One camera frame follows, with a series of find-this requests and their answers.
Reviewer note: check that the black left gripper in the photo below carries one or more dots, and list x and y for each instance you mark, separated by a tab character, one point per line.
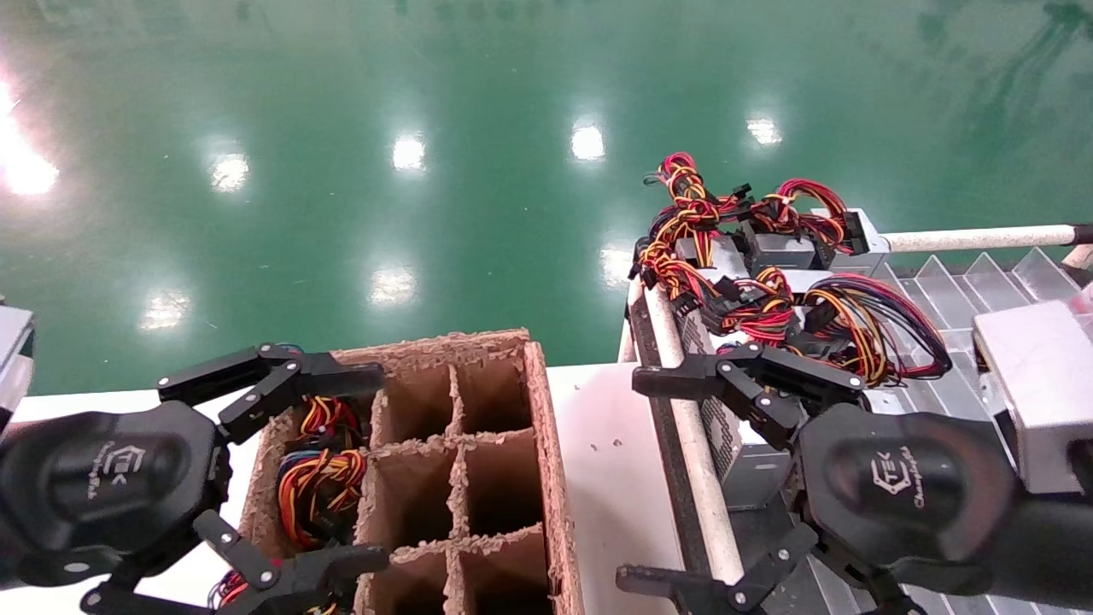
102	478

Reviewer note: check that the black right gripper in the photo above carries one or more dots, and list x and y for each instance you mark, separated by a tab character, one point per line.
905	487

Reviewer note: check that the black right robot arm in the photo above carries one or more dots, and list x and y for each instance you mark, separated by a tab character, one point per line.
1050	547

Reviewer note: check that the silver mesh-sided power supply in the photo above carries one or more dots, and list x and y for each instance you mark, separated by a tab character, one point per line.
747	474

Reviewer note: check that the brown cardboard divider box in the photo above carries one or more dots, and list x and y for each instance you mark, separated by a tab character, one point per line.
499	401

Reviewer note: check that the dark grey power supply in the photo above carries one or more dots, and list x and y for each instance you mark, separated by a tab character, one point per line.
781	249

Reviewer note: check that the clear plastic divider tray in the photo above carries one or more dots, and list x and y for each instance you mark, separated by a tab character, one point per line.
965	299

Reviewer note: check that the black pipe end connector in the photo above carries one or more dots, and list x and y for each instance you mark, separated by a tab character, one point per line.
1084	234

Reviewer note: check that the white speckled frame pipe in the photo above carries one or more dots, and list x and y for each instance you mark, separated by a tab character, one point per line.
696	444

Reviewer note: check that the black frame strip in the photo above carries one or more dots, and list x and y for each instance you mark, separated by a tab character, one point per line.
675	478

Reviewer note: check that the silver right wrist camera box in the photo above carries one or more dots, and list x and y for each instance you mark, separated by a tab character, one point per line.
1042	384

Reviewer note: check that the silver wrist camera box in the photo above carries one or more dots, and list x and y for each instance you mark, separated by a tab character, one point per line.
13	342
1042	384

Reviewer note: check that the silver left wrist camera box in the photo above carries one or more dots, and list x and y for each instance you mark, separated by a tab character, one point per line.
13	342

